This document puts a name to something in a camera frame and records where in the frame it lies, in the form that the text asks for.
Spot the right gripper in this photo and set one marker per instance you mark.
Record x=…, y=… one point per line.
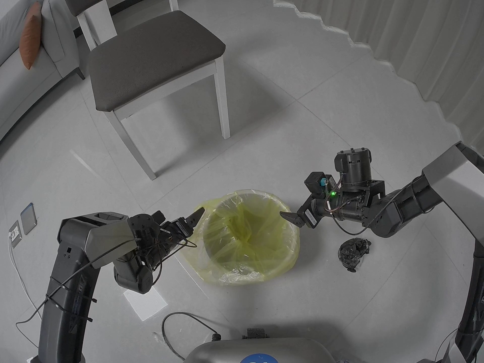
x=327, y=208

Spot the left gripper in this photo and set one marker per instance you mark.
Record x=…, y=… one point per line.
x=177, y=230

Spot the yellow plastic bag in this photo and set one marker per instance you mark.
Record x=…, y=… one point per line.
x=279, y=255

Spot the black plastic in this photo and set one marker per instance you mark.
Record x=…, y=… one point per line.
x=353, y=253

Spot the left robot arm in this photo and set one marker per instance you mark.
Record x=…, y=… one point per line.
x=75, y=248

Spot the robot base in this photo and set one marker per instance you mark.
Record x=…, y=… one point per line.
x=261, y=350

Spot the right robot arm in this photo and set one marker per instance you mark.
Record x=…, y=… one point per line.
x=446, y=180

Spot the white trash bin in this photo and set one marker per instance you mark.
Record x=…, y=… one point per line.
x=223, y=217

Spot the white chair with grey seat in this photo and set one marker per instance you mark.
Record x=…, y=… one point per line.
x=151, y=59

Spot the grey sofa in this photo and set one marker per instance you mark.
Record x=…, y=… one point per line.
x=15, y=93

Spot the white curtain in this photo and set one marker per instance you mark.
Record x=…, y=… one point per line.
x=397, y=21

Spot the orange cushion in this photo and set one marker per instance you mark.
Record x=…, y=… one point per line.
x=31, y=36

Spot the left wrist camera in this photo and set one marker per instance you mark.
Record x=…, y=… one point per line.
x=158, y=217

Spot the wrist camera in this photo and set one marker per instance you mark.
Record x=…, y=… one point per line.
x=315, y=183
x=158, y=217

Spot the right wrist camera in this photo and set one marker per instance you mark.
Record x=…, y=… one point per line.
x=315, y=183

